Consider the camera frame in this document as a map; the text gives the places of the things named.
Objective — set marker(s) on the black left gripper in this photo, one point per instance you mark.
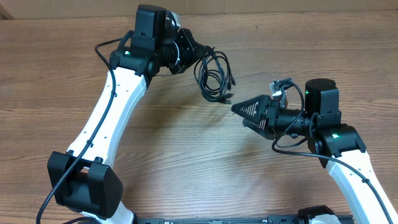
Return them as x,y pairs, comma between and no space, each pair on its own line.
190,48

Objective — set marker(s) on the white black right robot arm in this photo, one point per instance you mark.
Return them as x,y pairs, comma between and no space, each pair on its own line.
316,130

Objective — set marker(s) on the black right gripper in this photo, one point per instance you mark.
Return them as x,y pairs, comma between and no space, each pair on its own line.
262,104

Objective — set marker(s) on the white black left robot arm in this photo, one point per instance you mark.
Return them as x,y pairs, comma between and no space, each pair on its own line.
82,178

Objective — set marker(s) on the brown cardboard backboard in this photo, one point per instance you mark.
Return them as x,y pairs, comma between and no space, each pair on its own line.
54,9

